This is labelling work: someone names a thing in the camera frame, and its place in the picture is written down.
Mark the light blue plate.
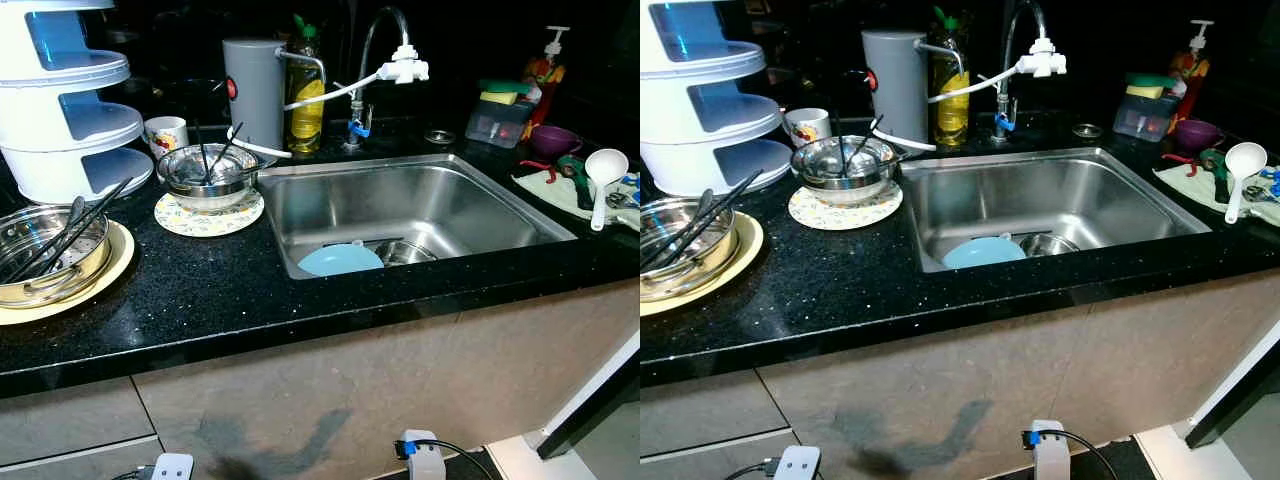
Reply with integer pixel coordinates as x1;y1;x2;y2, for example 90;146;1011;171
942;233;1029;270
297;240;386;278

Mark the steel spoon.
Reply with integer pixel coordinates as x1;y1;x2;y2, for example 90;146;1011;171
40;195;89;263
675;188;717;251

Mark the white plastic ladle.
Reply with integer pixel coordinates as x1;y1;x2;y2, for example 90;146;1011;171
583;148;631;233
1223;142;1269;226

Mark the pale green cloth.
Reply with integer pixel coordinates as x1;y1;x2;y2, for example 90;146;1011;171
512;165;641;231
1153;160;1280;226

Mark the pale yellow plate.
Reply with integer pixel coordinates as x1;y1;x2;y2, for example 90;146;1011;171
0;220;136;326
640;212;766;318

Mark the white tiered storage rack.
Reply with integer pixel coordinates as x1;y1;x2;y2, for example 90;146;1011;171
640;0;796;198
0;0;156;206

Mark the clear plastic container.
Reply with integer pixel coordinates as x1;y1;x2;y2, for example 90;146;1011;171
1113;92;1181;143
465;97;536;149

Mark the red pump bottle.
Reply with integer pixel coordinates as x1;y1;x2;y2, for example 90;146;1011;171
1168;18;1216;136
522;25;571;141

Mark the stainless steel sink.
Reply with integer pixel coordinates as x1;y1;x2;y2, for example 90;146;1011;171
255;153;579;281
897;147;1213;274

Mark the yellow green sponge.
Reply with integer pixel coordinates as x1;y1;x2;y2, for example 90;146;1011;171
478;80;534;106
1125;72;1181;99

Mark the white printed mug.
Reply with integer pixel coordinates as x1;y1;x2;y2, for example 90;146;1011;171
783;107;831;149
143;116;189;159

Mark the floral patterned plate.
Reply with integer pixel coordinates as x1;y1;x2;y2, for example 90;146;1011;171
788;182;904;232
153;187;266;238

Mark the shallow steel bowl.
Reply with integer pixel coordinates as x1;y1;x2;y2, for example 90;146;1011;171
790;135;898;206
157;143;263;211

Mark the grey water filter canister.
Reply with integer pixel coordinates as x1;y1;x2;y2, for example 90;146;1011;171
222;38;328;153
862;30;969;146

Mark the steel gooseneck faucet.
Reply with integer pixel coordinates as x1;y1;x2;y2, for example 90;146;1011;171
345;5;413;151
990;0;1051;141

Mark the yellow dish soap bottle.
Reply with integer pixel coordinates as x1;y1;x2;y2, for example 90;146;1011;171
925;5;971;149
285;15;328;156

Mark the green handled kitchen tool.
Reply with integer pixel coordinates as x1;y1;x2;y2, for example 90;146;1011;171
1198;147;1239;204
555;153;598;211

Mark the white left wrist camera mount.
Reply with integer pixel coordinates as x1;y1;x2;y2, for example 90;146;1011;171
775;445;823;480
148;453;196;480

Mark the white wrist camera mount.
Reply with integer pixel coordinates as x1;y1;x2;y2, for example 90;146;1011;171
148;453;196;480
775;445;823;480
400;430;446;480
1028;420;1071;480

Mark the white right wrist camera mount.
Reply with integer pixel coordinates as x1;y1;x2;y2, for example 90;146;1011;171
1028;420;1071;480
400;430;446;480

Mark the white water hose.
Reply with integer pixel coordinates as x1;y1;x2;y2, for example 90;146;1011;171
228;68;386;161
868;60;1026;153

